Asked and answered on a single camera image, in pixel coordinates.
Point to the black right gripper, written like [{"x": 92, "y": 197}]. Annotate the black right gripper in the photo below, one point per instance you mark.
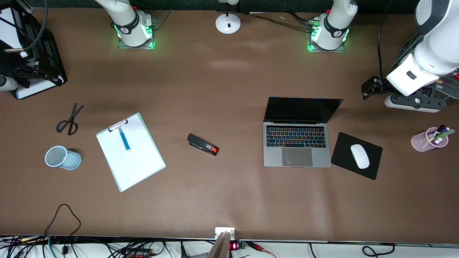
[{"x": 17, "y": 66}]

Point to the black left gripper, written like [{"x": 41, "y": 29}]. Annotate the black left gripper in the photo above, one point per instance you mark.
[{"x": 381, "y": 86}]

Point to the silver laptop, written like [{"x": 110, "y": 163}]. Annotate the silver laptop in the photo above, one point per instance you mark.
[{"x": 296, "y": 150}]

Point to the blue marker pen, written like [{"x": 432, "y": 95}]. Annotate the blue marker pen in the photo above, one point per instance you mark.
[{"x": 124, "y": 139}]

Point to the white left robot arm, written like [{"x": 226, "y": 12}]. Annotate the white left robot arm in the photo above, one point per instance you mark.
[{"x": 430, "y": 50}]

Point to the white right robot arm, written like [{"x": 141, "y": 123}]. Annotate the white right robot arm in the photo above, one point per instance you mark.
[{"x": 129, "y": 21}]

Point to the black purple marker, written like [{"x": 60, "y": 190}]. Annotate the black purple marker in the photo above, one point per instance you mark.
[{"x": 440, "y": 128}]

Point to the green marker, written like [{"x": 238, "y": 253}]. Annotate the green marker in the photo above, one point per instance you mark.
[{"x": 446, "y": 134}]

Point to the white paper sheet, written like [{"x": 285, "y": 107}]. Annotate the white paper sheet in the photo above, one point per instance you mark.
[
  {"x": 7, "y": 34},
  {"x": 136, "y": 161},
  {"x": 36, "y": 90}
]

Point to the black stacked document tray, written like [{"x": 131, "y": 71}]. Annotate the black stacked document tray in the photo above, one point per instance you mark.
[{"x": 46, "y": 46}]

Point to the white computer mouse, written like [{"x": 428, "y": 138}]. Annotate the white computer mouse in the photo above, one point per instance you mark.
[{"x": 359, "y": 156}]

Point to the black mouse pad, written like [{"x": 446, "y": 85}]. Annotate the black mouse pad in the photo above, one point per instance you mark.
[{"x": 344, "y": 157}]

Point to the pink translucent pen cup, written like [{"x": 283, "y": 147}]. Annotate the pink translucent pen cup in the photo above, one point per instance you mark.
[{"x": 421, "y": 142}]

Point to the black scissors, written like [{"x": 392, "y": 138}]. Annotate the black scissors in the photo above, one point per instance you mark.
[{"x": 72, "y": 118}]

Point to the white capped pen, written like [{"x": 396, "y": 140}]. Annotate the white capped pen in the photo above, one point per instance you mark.
[{"x": 438, "y": 141}]

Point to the blue mesh pen cup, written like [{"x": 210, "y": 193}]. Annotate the blue mesh pen cup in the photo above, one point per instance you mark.
[{"x": 68, "y": 160}]

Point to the white round lamp base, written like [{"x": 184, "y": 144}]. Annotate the white round lamp base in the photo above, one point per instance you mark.
[{"x": 228, "y": 23}]

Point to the pale green clipboard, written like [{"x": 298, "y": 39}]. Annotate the pale green clipboard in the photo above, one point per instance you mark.
[{"x": 123, "y": 188}]

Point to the black stapler red tip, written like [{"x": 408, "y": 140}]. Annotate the black stapler red tip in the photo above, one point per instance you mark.
[{"x": 200, "y": 144}]

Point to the white mounting plate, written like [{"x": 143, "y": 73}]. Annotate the white mounting plate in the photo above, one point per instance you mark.
[{"x": 229, "y": 230}]

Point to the circuit board red display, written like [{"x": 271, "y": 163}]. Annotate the circuit board red display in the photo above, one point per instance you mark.
[{"x": 233, "y": 246}]

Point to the orange terminal block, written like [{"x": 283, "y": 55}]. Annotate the orange terminal block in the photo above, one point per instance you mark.
[{"x": 140, "y": 253}]

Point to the grey metal mount bar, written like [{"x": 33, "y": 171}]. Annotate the grey metal mount bar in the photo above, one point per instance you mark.
[{"x": 220, "y": 247}]

